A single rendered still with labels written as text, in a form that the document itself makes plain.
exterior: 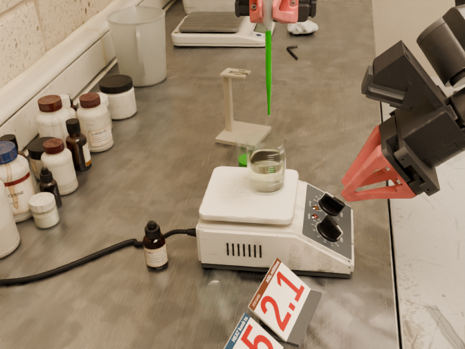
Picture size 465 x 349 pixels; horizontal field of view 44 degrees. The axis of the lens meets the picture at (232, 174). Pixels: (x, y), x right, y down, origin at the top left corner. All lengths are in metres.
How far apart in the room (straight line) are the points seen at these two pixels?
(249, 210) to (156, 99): 0.59
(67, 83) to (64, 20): 0.16
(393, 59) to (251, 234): 0.28
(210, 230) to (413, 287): 0.26
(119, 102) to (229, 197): 0.48
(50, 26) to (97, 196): 0.47
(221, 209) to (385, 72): 0.27
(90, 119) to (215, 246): 0.41
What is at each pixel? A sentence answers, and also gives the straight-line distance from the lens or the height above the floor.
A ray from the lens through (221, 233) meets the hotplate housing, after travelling 0.73.
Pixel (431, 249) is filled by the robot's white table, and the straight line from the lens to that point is 0.83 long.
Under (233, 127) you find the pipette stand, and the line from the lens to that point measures 1.09.
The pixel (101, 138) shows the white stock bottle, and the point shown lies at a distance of 1.07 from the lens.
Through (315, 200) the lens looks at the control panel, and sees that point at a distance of 0.80.
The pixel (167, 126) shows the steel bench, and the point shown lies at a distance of 1.14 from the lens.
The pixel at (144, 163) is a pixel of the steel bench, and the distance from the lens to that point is 1.02.
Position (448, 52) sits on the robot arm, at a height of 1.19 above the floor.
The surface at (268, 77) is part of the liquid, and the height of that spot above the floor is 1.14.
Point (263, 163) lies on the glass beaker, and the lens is 0.72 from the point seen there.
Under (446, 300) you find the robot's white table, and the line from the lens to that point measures 0.76.
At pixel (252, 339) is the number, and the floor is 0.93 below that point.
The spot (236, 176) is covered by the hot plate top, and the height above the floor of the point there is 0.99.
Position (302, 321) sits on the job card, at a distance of 0.70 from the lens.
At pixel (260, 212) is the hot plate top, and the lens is 0.72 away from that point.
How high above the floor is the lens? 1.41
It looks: 32 degrees down
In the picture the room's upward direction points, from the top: 3 degrees counter-clockwise
